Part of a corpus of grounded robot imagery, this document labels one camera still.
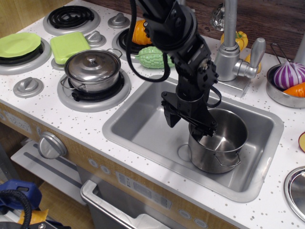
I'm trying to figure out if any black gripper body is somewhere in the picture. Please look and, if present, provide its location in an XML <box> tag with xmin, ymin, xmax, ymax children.
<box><xmin>161</xmin><ymin>92</ymin><xmax>218</xmax><ymax>136</ymax></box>

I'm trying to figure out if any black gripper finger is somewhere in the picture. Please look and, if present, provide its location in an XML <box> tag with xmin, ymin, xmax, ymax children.
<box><xmin>195</xmin><ymin>134</ymin><xmax>210</xmax><ymax>145</ymax></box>
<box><xmin>164</xmin><ymin>106</ymin><xmax>181</xmax><ymax>128</ymax></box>

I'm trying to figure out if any stainless steel pot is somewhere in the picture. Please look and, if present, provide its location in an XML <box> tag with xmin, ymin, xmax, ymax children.
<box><xmin>188</xmin><ymin>108</ymin><xmax>248</xmax><ymax>174</ymax></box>

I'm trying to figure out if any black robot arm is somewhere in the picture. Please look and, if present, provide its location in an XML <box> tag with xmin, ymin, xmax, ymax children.
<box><xmin>136</xmin><ymin>0</ymin><xmax>219</xmax><ymax>137</ymax></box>

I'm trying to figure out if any grey toy sink basin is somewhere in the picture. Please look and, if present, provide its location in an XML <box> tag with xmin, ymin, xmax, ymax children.
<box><xmin>102</xmin><ymin>79</ymin><xmax>284</xmax><ymax>202</ymax></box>

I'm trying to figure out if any lidded steel pot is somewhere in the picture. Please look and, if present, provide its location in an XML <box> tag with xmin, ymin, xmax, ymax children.
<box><xmin>60</xmin><ymin>49</ymin><xmax>121</xmax><ymax>94</ymax></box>

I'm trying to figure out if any silver toy faucet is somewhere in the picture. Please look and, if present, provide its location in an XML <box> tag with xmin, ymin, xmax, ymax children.
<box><xmin>214</xmin><ymin>0</ymin><xmax>266</xmax><ymax>97</ymax></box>

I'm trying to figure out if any green toy bitter gourd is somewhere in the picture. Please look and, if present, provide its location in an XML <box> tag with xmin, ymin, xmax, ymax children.
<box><xmin>135</xmin><ymin>46</ymin><xmax>164</xmax><ymax>69</ymax></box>

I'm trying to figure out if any yellow toy pepper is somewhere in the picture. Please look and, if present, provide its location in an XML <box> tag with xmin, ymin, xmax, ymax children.
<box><xmin>220</xmin><ymin>31</ymin><xmax>262</xmax><ymax>73</ymax></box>

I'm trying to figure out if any front coil burner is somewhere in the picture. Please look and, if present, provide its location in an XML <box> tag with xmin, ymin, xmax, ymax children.
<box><xmin>57</xmin><ymin>70</ymin><xmax>131</xmax><ymax>113</ymax></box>

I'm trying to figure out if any coil burner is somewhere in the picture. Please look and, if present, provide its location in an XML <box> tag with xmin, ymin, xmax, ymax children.
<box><xmin>112</xmin><ymin>29</ymin><xmax>153</xmax><ymax>63</ymax></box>
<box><xmin>0</xmin><ymin>38</ymin><xmax>51</xmax><ymax>75</ymax></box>
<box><xmin>57</xmin><ymin>70</ymin><xmax>131</xmax><ymax>113</ymax></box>
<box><xmin>43</xmin><ymin>5</ymin><xmax>101</xmax><ymax>36</ymax></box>

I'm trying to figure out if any orange toy pumpkin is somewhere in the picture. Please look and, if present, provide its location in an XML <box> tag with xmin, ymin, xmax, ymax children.
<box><xmin>132</xmin><ymin>20</ymin><xmax>152</xmax><ymax>45</ymax></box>

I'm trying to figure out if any back right coil burner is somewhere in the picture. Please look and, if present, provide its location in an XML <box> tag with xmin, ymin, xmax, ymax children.
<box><xmin>112</xmin><ymin>29</ymin><xmax>153</xmax><ymax>63</ymax></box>

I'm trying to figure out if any purple toy onion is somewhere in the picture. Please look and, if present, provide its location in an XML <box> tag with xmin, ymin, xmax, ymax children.
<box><xmin>273</xmin><ymin>62</ymin><xmax>305</xmax><ymax>89</ymax></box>

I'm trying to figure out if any purple toy slice right edge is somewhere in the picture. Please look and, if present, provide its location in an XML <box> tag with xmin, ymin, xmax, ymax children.
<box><xmin>298</xmin><ymin>132</ymin><xmax>305</xmax><ymax>152</ymax></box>

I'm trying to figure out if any orange toy vegetable piece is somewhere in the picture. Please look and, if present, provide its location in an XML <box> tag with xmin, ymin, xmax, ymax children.
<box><xmin>284</xmin><ymin>83</ymin><xmax>305</xmax><ymax>98</ymax></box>

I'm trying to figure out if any steel bowl at right edge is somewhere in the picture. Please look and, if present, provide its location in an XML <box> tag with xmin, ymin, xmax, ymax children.
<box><xmin>284</xmin><ymin>166</ymin><xmax>305</xmax><ymax>221</ymax></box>

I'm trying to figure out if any grey stove knob back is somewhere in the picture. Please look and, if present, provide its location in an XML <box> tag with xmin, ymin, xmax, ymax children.
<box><xmin>108</xmin><ymin>12</ymin><xmax>130</xmax><ymax>29</ymax></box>

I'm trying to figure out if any grey stove knob middle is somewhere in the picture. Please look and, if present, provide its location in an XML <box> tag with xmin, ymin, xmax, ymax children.
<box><xmin>85</xmin><ymin>31</ymin><xmax>106</xmax><ymax>48</ymax></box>

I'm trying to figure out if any silver oven dial knob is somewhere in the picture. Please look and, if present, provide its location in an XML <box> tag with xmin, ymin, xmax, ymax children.
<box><xmin>38</xmin><ymin>131</ymin><xmax>68</xmax><ymax>159</ymax></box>

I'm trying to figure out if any square green plate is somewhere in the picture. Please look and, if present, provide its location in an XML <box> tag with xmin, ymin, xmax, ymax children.
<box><xmin>50</xmin><ymin>32</ymin><xmax>91</xmax><ymax>65</ymax></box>

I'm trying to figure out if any back left coil burner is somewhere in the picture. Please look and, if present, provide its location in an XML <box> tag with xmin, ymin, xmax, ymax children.
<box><xmin>43</xmin><ymin>5</ymin><xmax>101</xmax><ymax>36</ymax></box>

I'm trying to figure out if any grey stove knob front-left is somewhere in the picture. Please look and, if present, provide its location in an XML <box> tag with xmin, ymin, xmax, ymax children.
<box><xmin>13</xmin><ymin>77</ymin><xmax>44</xmax><ymax>98</ymax></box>

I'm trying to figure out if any blue clamp tool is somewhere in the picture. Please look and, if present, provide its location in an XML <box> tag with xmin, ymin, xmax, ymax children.
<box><xmin>0</xmin><ymin>179</ymin><xmax>42</xmax><ymax>215</ymax></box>

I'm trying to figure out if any round green plate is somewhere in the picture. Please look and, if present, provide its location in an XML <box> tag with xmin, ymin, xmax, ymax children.
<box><xmin>0</xmin><ymin>32</ymin><xmax>41</xmax><ymax>58</ymax></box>

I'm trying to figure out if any grey oven door handle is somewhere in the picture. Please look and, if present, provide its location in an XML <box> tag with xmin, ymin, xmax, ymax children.
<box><xmin>80</xmin><ymin>179</ymin><xmax>153</xmax><ymax>229</ymax></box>

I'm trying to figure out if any steel saucepan with handle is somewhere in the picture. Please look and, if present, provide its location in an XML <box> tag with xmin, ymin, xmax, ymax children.
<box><xmin>266</xmin><ymin>43</ymin><xmax>305</xmax><ymax>108</ymax></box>

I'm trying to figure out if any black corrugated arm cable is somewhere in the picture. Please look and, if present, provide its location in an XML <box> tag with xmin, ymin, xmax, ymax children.
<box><xmin>125</xmin><ymin>0</ymin><xmax>173</xmax><ymax>83</ymax></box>

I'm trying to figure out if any black braided floor cable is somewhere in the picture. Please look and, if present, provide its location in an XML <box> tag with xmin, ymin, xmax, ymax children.
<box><xmin>0</xmin><ymin>189</ymin><xmax>33</xmax><ymax>226</ymax></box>

